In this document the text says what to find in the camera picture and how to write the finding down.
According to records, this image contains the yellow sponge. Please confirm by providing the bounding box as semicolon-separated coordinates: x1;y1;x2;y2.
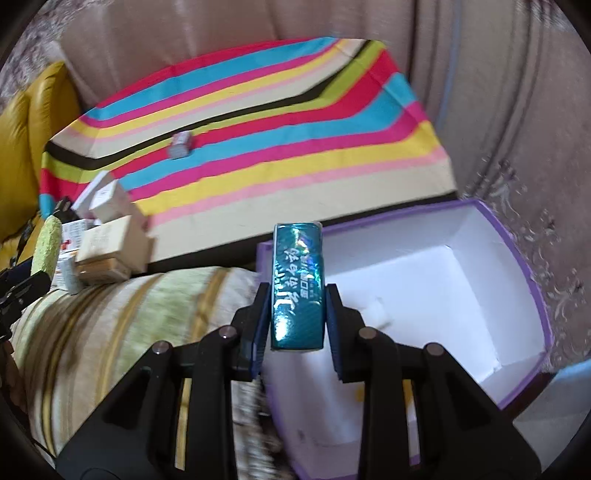
31;215;62;279

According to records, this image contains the white cylindrical bottle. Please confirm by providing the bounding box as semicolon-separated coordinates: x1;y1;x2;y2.
58;256;84;295

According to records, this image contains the large white text box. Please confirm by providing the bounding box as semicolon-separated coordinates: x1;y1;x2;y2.
76;216;152;273

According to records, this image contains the small white silver box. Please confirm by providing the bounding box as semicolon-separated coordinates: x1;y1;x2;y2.
90;180;140;223

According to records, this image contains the teal holographic box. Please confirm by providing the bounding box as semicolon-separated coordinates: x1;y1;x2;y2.
270;222;325;351

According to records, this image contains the small red grey packet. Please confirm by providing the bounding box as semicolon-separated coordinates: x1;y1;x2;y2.
167;131;192;159

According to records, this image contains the white gold toothpaste box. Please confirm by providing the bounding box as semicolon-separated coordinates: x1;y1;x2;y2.
76;258;131;284

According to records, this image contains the black Dormi box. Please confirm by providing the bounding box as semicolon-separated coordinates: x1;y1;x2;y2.
52;196;80;224

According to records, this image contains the white yellow-sided box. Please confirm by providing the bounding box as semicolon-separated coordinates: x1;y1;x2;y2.
72;170;115;219

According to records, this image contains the white blue red medicine box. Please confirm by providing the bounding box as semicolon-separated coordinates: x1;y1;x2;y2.
60;219;96;252

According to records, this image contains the beige striped blanket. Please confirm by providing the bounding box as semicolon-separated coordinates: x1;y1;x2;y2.
10;267;259;463

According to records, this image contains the purple storage box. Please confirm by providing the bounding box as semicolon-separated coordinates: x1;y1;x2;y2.
263;200;553;479

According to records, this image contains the yellow leather cushion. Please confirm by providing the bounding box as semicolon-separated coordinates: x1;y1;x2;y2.
1;61;82;270

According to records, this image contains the rainbow striped cloth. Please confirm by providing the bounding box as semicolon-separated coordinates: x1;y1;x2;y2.
39;37;457;262

